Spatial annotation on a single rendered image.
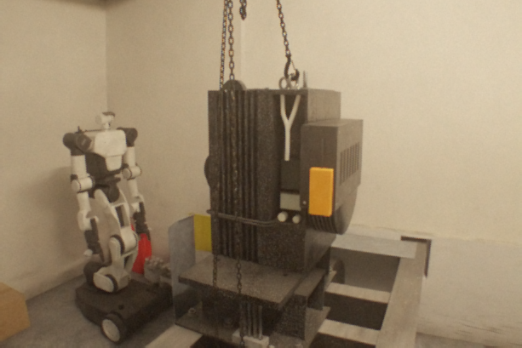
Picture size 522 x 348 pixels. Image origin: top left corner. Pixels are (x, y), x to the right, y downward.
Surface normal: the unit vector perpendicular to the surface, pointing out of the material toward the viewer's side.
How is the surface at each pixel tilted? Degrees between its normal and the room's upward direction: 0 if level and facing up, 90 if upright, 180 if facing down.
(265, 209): 90
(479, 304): 90
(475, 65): 90
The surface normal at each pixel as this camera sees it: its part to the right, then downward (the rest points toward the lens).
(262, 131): -0.44, 0.14
